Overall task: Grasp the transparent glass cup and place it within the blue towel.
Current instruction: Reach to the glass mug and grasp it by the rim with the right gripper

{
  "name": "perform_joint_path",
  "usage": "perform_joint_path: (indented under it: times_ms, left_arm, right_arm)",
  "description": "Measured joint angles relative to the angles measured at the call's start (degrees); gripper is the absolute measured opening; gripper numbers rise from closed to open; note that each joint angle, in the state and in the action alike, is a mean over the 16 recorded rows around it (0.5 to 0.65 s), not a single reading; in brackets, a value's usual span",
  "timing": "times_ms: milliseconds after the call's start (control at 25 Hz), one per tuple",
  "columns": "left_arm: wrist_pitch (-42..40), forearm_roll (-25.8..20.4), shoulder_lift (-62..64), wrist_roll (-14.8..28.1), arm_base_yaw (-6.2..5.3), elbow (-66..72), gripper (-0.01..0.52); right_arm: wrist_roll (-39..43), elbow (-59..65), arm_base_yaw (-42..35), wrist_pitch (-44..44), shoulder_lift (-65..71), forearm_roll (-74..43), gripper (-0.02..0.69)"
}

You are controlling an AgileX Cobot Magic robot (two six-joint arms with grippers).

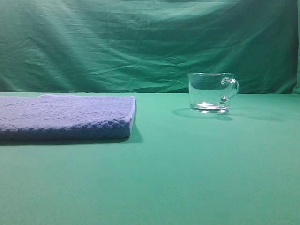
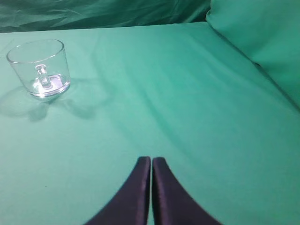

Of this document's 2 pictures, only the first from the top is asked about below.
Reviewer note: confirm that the transparent glass cup with handle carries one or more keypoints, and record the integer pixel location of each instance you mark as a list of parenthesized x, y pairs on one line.
[(211, 92)]

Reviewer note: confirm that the blue folded towel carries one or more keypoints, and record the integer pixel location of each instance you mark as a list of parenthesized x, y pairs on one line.
[(49, 117)]

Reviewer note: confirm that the green backdrop cloth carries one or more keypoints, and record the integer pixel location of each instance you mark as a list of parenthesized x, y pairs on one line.
[(148, 45)]

